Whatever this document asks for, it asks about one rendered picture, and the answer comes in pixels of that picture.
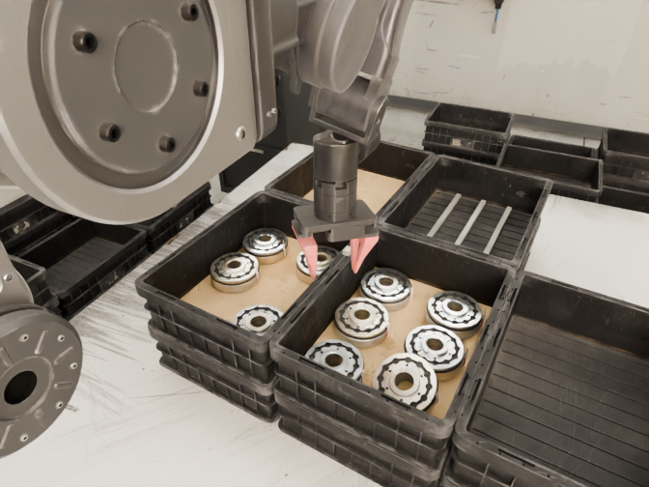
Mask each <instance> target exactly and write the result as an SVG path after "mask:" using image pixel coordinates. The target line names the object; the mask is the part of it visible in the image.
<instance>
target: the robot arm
mask: <svg viewBox="0 0 649 487"><path fill-rule="evenodd" d="M413 1H414V0H245V4H246V15H247V26H248V38H249V49H250V60H251V71H252V82H253V94H254V104H255V116H256V127H257V140H256V143H257V142H259V141H260V140H262V139H263V138H264V137H266V136H267V135H269V134H270V133H271V132H273V131H274V130H275V128H276V126H277V110H276V94H275V77H274V70H275V69H279V70H281V71H284V72H287V73H289V74H290V92H292V93H295V94H297V95H298V94H299V92H300V88H301V85H302V83H304V82H306V83H308V84H311V85H312V89H311V93H310V98H309V102H308V106H311V107H312V108H311V112H310V116H309V120H308V121H310V122H312V123H314V124H316V125H318V126H321V127H323V128H326V129H327V130H326V131H325V132H321V133H318V134H316V135H315V136H314V137H313V168H314V205H306V206H298V207H294V218H295V219H294V220H292V228H293V230H294V232H295V234H296V238H297V240H298V242H299V244H300V246H301V248H302V250H303V252H304V254H305V258H306V262H307V265H308V269H309V272H310V275H311V277H312V279H315V276H316V267H317V250H318V246H317V244H316V242H315V240H314V238H313V233H319V232H325V237H326V238H327V240H328V241H329V242H340V241H346V240H351V260H352V269H353V272H354V273H357V271H358V269H359V267H360V265H361V263H362V261H363V259H364V258H365V257H366V255H367V254H368V253H369V251H370V250H371V249H372V247H373V246H374V245H375V244H376V242H377V241H378V239H379V230H378V229H377V228H376V227H377V221H378V218H377V216H376V215H375V214H374V213H373V211H372V210H371V209H370V208H369V207H368V205H367V204H366V203H365V202H364V201H363V200H361V199H357V200H356V189H357V165H358V164H359V163H360V162H362V161H363V160H364V159H366V158H367V157H368V156H369V155H370V154H371V153H372V152H373V151H374V150H375V149H376V148H377V147H378V146H379V144H380V141H381V131H380V127H381V122H382V119H383V116H384V113H385V110H386V107H387V104H388V97H387V95H388V93H389V90H390V87H391V85H392V82H393V80H392V77H393V74H394V72H395V70H396V67H397V65H398V62H399V59H400V57H399V55H400V48H401V42H402V37H403V34H404V30H405V26H406V23H407V19H408V16H409V11H410V9H411V6H412V3H413ZM359 72H365V73H367V74H370V75H372V78H371V80H370V79H367V78H365V77H362V76H360V75H358V73H359ZM359 242H360V247H359V249H358V246H359ZM357 251H358V252H357Z"/></svg>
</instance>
